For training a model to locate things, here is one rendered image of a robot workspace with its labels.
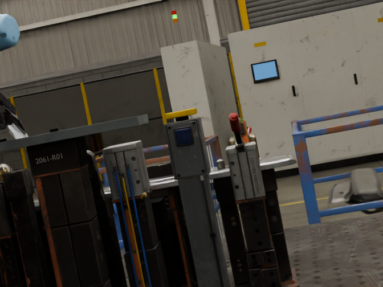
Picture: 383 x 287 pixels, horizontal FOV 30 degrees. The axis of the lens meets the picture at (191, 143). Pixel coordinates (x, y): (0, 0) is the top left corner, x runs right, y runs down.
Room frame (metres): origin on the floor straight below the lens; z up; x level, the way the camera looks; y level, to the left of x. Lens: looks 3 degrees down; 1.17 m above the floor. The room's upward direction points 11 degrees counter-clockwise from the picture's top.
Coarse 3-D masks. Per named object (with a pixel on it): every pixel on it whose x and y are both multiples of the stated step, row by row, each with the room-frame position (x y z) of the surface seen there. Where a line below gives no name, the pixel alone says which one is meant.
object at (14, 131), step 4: (12, 124) 1.77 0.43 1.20; (8, 128) 1.75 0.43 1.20; (12, 128) 1.76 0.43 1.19; (16, 128) 1.77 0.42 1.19; (12, 132) 1.75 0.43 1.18; (16, 132) 1.76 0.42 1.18; (20, 132) 1.77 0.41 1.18; (16, 136) 1.74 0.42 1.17; (20, 136) 1.76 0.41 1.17; (24, 136) 1.77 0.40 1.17
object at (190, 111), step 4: (192, 108) 1.40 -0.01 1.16; (196, 108) 1.44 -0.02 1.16; (172, 112) 1.39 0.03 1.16; (176, 112) 1.39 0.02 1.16; (180, 112) 1.39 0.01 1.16; (184, 112) 1.39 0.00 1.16; (188, 112) 1.39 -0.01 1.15; (192, 112) 1.38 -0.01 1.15; (196, 112) 1.41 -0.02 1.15; (168, 116) 1.39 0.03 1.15; (172, 116) 1.39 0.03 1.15; (176, 116) 1.39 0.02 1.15; (180, 116) 1.39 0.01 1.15; (184, 116) 1.40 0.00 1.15; (176, 120) 1.41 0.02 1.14; (180, 120) 1.40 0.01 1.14
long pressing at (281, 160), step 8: (264, 160) 1.75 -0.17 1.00; (272, 160) 1.71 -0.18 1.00; (280, 160) 1.64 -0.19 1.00; (288, 160) 1.64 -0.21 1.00; (216, 168) 1.78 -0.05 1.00; (264, 168) 1.64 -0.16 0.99; (272, 168) 1.64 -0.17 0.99; (168, 176) 1.82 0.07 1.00; (216, 176) 1.65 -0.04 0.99; (224, 176) 1.65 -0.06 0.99; (152, 184) 1.67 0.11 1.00; (160, 184) 1.67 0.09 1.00; (168, 184) 1.66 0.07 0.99; (176, 184) 1.66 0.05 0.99; (104, 192) 1.68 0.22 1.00
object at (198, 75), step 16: (176, 16) 9.61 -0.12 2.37; (176, 48) 9.54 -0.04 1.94; (192, 48) 9.50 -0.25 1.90; (208, 48) 10.23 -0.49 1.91; (224, 48) 11.67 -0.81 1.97; (176, 64) 9.55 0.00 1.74; (192, 64) 9.50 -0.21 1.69; (208, 64) 10.00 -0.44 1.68; (224, 64) 11.37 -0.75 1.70; (176, 80) 9.56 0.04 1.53; (192, 80) 9.51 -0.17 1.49; (208, 80) 9.77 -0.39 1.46; (224, 80) 11.08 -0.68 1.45; (176, 96) 9.57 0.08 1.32; (192, 96) 9.52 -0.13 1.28; (208, 96) 9.56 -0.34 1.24; (224, 96) 10.81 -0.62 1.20; (208, 112) 9.48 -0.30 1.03; (224, 112) 10.55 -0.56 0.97; (208, 128) 9.49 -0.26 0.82; (224, 128) 10.30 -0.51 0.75; (224, 144) 10.06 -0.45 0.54; (224, 160) 9.83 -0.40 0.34
